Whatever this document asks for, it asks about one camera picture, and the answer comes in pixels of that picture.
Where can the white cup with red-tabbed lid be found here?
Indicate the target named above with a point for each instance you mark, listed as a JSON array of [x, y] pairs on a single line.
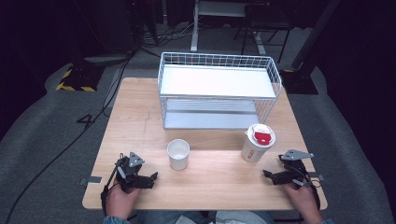
[[257, 146]]

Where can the white cloth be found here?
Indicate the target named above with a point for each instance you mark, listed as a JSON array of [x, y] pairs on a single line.
[[239, 218]]

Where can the white desk frame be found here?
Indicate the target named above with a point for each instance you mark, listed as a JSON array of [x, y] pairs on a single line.
[[218, 9]]

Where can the person's legs in jeans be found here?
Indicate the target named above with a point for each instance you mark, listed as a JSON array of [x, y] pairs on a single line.
[[165, 217]]

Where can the yellow-black striped stand base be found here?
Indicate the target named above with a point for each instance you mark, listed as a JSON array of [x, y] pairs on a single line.
[[79, 77]]

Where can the grey flat stand base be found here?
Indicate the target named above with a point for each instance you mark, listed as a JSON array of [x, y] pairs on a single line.
[[106, 59]]

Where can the white paper cup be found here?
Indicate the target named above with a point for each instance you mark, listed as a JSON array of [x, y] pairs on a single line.
[[178, 154]]

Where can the black metal chair frame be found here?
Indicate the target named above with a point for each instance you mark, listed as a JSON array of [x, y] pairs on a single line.
[[267, 20]]

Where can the person's left hand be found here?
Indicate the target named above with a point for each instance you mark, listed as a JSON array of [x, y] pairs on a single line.
[[120, 202]]

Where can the person's right hand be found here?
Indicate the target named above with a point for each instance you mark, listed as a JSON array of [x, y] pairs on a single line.
[[306, 200]]

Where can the black post with base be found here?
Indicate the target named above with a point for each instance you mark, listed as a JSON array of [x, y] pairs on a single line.
[[303, 81]]

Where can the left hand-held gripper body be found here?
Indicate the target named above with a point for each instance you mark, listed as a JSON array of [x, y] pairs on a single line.
[[124, 169]]

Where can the grey tape piece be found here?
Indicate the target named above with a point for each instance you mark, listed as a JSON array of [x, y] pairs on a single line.
[[317, 176], [91, 180]]

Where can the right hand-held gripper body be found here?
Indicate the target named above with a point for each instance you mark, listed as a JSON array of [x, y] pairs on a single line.
[[297, 169]]

